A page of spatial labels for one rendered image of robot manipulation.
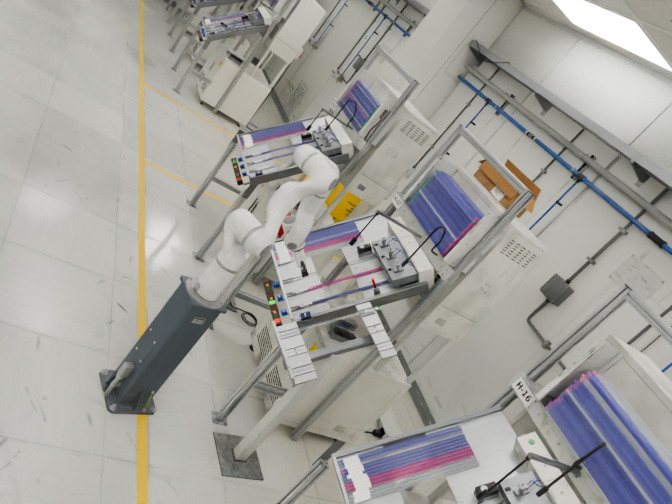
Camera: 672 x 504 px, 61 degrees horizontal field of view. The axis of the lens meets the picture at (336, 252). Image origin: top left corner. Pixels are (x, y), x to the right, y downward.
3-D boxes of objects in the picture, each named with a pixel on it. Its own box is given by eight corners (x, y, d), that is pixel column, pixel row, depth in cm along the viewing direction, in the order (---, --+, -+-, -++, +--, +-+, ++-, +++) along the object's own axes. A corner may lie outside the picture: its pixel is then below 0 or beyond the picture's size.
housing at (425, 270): (420, 292, 295) (418, 272, 286) (388, 238, 333) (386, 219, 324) (434, 288, 296) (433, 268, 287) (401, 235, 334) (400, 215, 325)
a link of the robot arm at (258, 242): (239, 238, 250) (262, 264, 245) (227, 233, 238) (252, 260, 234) (320, 155, 246) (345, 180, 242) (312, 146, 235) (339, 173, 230)
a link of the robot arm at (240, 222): (227, 274, 241) (260, 233, 233) (201, 244, 246) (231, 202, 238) (244, 272, 252) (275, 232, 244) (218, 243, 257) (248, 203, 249)
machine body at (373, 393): (261, 426, 322) (328, 354, 302) (244, 339, 376) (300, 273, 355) (346, 449, 358) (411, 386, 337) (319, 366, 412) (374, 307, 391)
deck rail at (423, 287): (294, 331, 285) (292, 322, 281) (293, 328, 286) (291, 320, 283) (428, 291, 293) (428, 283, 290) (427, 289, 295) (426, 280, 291)
